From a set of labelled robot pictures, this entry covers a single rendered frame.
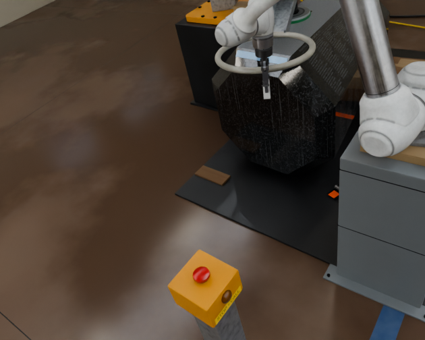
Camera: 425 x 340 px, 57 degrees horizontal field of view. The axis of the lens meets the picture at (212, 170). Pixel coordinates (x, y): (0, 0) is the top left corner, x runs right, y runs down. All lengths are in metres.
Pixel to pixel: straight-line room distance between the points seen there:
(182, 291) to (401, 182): 0.94
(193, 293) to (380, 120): 0.78
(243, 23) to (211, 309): 1.04
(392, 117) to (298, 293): 1.13
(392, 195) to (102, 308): 1.58
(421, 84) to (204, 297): 0.98
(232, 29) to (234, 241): 1.27
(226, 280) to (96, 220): 1.98
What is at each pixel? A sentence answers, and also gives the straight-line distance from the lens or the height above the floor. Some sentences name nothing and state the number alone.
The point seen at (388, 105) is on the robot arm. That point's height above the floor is 1.11.
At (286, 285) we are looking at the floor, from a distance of 2.14.
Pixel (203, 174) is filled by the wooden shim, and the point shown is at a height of 0.03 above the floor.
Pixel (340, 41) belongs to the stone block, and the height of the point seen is 0.77.
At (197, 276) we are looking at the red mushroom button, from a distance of 0.89.
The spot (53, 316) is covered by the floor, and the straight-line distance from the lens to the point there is 2.46.
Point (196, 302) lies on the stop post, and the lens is 0.88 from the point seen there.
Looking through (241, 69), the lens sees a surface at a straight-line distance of 1.81.
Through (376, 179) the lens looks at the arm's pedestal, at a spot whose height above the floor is 0.74.
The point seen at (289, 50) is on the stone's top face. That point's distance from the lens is 2.20.
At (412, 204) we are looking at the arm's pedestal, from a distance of 1.61.
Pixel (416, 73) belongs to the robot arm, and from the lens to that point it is 1.47.
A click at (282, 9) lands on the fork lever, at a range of 2.39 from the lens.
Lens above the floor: 1.82
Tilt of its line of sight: 40 degrees down
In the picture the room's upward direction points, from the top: 15 degrees counter-clockwise
